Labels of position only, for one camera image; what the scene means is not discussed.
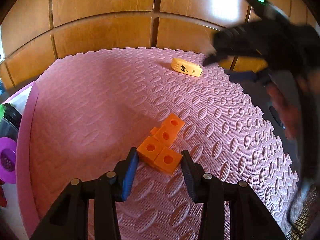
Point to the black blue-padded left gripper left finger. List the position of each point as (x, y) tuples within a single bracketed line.
[(67, 217)]

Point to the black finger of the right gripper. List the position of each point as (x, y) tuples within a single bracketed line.
[(214, 58)]

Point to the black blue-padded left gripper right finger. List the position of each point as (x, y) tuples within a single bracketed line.
[(249, 217)]

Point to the yellow-orange oval toy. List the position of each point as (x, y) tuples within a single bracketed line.
[(186, 67)]

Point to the red toy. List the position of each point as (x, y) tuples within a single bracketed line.
[(3, 201)]

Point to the magenta spool toy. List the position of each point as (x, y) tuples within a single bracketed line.
[(8, 160)]

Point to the orange cube block toy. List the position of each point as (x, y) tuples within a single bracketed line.
[(156, 150)]

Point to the person's hand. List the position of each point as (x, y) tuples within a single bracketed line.
[(289, 114)]

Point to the pink-rimmed white tray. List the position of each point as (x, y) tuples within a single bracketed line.
[(20, 214)]

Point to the clear jar with black lid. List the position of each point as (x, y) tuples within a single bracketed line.
[(10, 122)]

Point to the pink foam puzzle mat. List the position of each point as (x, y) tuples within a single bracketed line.
[(88, 110)]

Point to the wooden cabinet wall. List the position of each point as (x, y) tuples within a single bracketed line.
[(35, 33)]

